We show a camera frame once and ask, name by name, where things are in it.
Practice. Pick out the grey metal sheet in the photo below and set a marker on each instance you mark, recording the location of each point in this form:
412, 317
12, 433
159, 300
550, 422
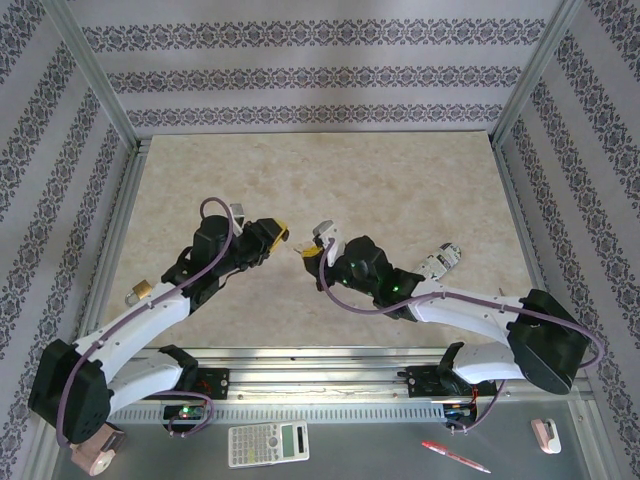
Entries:
375, 450

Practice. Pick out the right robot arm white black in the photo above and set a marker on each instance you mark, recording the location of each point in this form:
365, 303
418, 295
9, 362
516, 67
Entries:
465, 315

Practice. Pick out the brass padlock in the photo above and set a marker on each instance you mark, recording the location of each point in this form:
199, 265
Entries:
140, 289

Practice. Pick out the aluminium side rail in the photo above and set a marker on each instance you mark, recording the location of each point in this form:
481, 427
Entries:
111, 250
517, 200

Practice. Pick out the small pink stapler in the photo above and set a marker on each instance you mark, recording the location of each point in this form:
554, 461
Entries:
542, 432

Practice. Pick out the red pen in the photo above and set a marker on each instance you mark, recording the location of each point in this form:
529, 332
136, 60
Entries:
435, 447

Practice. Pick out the circuit board with green light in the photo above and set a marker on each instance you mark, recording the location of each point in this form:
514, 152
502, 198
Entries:
185, 412

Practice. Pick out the white scientific calculator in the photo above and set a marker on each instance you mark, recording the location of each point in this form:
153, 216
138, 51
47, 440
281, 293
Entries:
265, 444

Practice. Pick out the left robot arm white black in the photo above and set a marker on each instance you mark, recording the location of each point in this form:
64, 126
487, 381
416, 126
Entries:
140, 320

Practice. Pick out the small circuit board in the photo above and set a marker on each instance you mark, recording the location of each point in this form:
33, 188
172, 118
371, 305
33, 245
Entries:
457, 411

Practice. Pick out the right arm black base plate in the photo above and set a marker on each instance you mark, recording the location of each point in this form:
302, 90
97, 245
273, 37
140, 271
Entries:
420, 382

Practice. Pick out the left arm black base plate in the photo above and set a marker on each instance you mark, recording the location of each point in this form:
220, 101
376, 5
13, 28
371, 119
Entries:
220, 382

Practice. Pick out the pink tape dispenser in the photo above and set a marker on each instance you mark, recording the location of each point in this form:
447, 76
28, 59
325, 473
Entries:
100, 452

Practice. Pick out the aluminium frame post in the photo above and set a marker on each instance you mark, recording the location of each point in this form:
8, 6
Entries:
537, 70
91, 70

